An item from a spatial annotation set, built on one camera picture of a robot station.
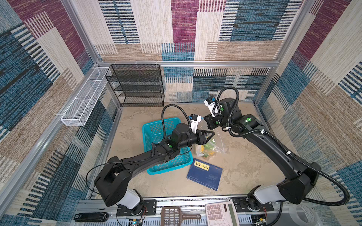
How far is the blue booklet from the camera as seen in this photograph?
32.3 inches

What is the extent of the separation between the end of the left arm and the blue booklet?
0.24 m

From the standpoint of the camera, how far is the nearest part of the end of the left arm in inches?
23.5
